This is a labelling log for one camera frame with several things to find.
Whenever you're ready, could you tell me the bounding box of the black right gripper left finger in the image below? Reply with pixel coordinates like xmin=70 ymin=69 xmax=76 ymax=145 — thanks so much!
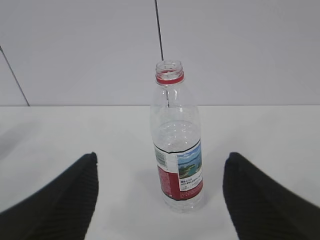
xmin=0 ymin=152 xmax=99 ymax=240

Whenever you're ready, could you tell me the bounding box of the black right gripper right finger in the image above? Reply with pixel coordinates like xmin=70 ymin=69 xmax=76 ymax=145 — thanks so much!
xmin=222 ymin=152 xmax=320 ymax=240

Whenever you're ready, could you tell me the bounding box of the clear water bottle red label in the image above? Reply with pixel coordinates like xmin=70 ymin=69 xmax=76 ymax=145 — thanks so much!
xmin=150 ymin=60 xmax=204 ymax=213

